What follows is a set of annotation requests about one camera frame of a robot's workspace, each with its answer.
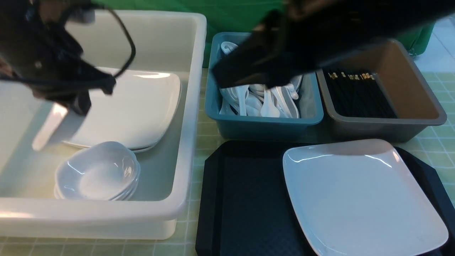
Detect white small bowl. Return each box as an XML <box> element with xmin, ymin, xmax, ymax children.
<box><xmin>55</xmin><ymin>142</ymin><xmax>141</xmax><ymax>199</ymax></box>

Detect large white plastic tub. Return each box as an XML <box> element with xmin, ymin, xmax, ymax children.
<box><xmin>1</xmin><ymin>10</ymin><xmax>207</xmax><ymax>240</ymax></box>

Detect top white plate in tub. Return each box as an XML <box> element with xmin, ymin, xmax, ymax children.
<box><xmin>66</xmin><ymin>70</ymin><xmax>181</xmax><ymax>150</ymax></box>

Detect green backdrop cloth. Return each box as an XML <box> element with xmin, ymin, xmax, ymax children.
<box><xmin>92</xmin><ymin>0</ymin><xmax>436</xmax><ymax>69</ymax></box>

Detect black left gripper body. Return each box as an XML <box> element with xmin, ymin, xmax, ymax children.
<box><xmin>0</xmin><ymin>0</ymin><xmax>116</xmax><ymax>116</ymax></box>

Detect white small dish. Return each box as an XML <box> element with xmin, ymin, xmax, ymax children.
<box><xmin>32</xmin><ymin>103</ymin><xmax>86</xmax><ymax>151</ymax></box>

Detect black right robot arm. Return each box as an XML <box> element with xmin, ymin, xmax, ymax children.
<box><xmin>211</xmin><ymin>0</ymin><xmax>455</xmax><ymax>89</ymax></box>

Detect teal plastic spoon bin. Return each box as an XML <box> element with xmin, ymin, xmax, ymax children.
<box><xmin>204</xmin><ymin>32</ymin><xmax>324</xmax><ymax>140</ymax></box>

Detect lower white bowl in tub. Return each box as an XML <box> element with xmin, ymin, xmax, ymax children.
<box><xmin>115</xmin><ymin>178</ymin><xmax>140</xmax><ymax>201</ymax></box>

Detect large white square plate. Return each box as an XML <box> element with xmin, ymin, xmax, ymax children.
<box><xmin>283</xmin><ymin>139</ymin><xmax>449</xmax><ymax>256</ymax></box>

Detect black plastic serving tray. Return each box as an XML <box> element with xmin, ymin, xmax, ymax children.
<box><xmin>195</xmin><ymin>141</ymin><xmax>454</xmax><ymax>256</ymax></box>

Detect grey-brown plastic chopstick bin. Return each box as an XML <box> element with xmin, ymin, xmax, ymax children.
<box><xmin>316</xmin><ymin>40</ymin><xmax>447</xmax><ymax>143</ymax></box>

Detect top white bowl in tub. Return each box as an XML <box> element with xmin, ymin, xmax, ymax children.
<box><xmin>53</xmin><ymin>171</ymin><xmax>141</xmax><ymax>201</ymax></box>

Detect white bowl in tub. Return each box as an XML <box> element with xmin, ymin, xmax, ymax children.
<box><xmin>115</xmin><ymin>178</ymin><xmax>140</xmax><ymax>201</ymax></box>
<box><xmin>53</xmin><ymin>171</ymin><xmax>141</xmax><ymax>201</ymax></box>

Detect lower white plate in tub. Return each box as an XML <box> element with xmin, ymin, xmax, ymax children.
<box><xmin>130</xmin><ymin>87</ymin><xmax>182</xmax><ymax>153</ymax></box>

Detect white plate in tub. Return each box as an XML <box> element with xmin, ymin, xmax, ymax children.
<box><xmin>66</xmin><ymin>70</ymin><xmax>181</xmax><ymax>150</ymax></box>
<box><xmin>130</xmin><ymin>87</ymin><xmax>182</xmax><ymax>153</ymax></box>

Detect black chopsticks bundle in bin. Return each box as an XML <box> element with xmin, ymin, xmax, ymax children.
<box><xmin>323</xmin><ymin>69</ymin><xmax>398</xmax><ymax>119</ymax></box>

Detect pile of white spoons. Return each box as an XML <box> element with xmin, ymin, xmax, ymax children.
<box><xmin>219</xmin><ymin>42</ymin><xmax>303</xmax><ymax>118</ymax></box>

